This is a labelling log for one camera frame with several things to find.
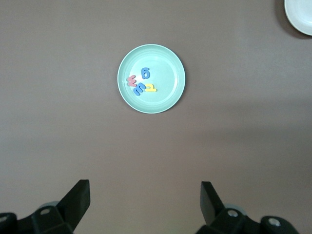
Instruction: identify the green plastic plate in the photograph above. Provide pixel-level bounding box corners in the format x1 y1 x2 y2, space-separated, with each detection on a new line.
117 43 186 114

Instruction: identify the beige plastic plate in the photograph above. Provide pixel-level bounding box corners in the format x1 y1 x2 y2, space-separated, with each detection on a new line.
284 0 312 37

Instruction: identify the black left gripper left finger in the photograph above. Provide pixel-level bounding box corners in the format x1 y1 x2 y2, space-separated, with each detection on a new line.
0 179 91 234

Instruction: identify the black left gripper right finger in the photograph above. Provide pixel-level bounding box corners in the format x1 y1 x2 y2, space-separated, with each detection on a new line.
196 181 298 234

